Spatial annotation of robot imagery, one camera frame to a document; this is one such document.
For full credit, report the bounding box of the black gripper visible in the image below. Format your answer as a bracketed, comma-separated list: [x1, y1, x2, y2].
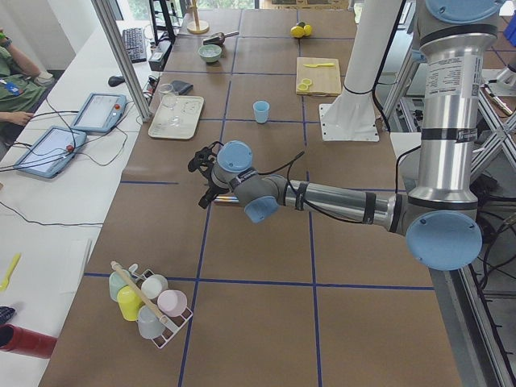
[188, 141, 223, 209]

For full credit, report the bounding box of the cream bear serving tray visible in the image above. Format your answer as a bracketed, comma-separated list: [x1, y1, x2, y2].
[148, 96, 204, 140]

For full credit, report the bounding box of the pink plastic cup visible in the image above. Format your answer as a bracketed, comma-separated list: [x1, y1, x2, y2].
[157, 289, 187, 317]

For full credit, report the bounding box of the light blue plastic cup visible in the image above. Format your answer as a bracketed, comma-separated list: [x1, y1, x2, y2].
[252, 100, 270, 124]

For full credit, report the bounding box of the black computer mouse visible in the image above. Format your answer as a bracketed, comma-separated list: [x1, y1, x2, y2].
[107, 76, 125, 87]

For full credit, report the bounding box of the mint green plastic cup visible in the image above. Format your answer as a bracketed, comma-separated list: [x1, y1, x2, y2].
[108, 272, 126, 302]

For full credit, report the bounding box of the grey folded cloth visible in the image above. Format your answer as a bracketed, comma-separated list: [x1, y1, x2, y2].
[170, 80, 194, 95]

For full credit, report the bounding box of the yellow plastic cup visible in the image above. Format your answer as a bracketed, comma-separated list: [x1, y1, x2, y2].
[116, 285, 144, 322]

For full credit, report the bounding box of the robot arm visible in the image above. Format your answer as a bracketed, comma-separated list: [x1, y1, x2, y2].
[188, 1, 502, 271]

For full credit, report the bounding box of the clear wine glass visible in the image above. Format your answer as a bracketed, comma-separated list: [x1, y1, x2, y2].
[157, 83, 181, 127]

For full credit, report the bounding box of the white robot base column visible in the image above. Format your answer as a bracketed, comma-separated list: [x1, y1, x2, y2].
[319, 1, 414, 142]

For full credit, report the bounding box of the black keyboard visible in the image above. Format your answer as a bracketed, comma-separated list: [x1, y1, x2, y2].
[122, 27, 147, 63]

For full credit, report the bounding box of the white wire cup rack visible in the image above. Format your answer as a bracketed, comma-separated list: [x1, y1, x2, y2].
[129, 264, 193, 348]

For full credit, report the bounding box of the red cylinder bottle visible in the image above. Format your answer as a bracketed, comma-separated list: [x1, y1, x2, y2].
[1, 324, 57, 359]

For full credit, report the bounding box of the wooden mug tree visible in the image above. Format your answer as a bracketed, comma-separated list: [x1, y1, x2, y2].
[186, 0, 210, 35]

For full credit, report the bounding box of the white plastic cup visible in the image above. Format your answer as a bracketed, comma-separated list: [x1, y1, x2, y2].
[141, 274, 169, 300]

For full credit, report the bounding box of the green bowl of ice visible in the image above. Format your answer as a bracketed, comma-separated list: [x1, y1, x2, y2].
[198, 44, 223, 64]

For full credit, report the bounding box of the seated person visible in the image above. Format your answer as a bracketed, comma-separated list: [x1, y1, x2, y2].
[1, 30, 55, 148]

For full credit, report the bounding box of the yellow plastic knife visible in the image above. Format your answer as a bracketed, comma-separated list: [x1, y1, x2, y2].
[303, 62, 335, 69]

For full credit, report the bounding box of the silver metal muddler rod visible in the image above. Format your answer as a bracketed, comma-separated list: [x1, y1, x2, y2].
[214, 195, 239, 204]

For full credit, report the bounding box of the near teach pendant tablet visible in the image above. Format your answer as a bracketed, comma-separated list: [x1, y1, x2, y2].
[13, 126, 87, 179]

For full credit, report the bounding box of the teach pendant tablet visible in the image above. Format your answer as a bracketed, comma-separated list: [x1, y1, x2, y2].
[70, 93, 127, 134]
[13, 126, 87, 179]

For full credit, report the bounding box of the wooden cutting board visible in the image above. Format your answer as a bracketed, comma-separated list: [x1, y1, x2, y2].
[295, 56, 342, 96]

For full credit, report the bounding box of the aluminium frame post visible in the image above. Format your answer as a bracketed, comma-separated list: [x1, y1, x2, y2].
[91, 0, 152, 123]

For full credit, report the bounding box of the yellow lemon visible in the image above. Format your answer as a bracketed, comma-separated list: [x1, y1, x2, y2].
[290, 26, 305, 39]
[303, 24, 313, 36]

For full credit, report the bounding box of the far teach pendant tablet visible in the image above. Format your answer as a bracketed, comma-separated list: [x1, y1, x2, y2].
[70, 93, 127, 134]

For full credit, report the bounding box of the yellow plastic spatula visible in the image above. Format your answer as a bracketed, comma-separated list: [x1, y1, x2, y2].
[0, 253, 21, 292]

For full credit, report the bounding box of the wooden rack handle bar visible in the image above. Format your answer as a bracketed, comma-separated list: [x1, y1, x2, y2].
[110, 260, 168, 325]

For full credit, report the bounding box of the black box with label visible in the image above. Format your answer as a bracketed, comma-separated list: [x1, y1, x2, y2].
[148, 40, 172, 72]

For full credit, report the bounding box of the grey-blue plastic cup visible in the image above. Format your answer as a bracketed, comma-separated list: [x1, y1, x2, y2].
[137, 305, 164, 339]

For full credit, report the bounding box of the metal ice scoop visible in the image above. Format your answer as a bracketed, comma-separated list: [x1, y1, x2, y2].
[202, 31, 239, 46]

